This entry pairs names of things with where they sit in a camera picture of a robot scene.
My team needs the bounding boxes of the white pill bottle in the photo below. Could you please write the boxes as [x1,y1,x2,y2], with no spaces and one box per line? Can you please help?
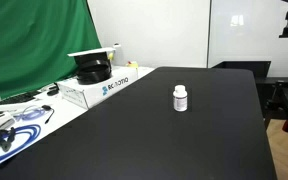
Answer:
[172,84,188,113]

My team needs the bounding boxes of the small yellow object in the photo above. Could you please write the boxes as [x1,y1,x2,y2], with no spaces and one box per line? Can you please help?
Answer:
[126,60,140,70]

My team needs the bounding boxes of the white Robotiq cardboard box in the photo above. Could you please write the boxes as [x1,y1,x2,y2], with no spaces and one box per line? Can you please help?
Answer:
[56,65,140,110]

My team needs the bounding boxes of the black case with white lid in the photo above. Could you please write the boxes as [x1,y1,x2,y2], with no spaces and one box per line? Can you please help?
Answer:
[67,47,117,76]

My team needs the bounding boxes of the small black desk device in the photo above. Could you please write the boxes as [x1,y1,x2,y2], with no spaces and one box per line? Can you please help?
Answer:
[46,84,60,97]

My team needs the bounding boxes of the clear blue safety glasses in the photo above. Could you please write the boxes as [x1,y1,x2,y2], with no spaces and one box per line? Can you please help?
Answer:
[13,104,48,122]

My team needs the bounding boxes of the green backdrop cloth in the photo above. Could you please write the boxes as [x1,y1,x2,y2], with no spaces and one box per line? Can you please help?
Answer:
[0,0,103,103]

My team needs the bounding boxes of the black computer keyboard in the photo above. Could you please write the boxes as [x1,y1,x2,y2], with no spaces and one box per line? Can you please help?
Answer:
[0,89,42,106]

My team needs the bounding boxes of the black coiled strap ring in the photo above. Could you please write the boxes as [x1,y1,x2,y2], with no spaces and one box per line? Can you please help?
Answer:
[76,60,113,85]

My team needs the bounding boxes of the thin black cable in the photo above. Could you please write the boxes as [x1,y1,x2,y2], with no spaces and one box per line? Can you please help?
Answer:
[41,104,56,125]

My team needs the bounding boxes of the blue coiled cable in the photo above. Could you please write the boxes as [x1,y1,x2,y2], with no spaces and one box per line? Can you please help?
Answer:
[0,123,42,168]

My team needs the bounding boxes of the black cable clip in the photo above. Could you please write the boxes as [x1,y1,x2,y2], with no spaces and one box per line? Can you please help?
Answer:
[0,128,17,153]

